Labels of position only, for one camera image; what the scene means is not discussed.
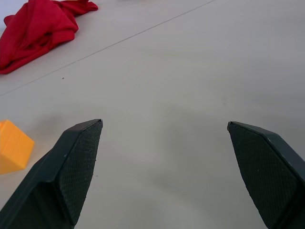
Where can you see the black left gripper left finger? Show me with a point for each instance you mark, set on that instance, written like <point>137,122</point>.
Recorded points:
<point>59,181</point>

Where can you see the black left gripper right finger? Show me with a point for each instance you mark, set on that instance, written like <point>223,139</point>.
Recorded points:
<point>267,171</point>

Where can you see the yellow block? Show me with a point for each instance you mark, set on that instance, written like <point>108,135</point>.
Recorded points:
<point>13,149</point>

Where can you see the red crumpled cloth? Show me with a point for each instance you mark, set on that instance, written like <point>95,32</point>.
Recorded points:
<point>35,31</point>

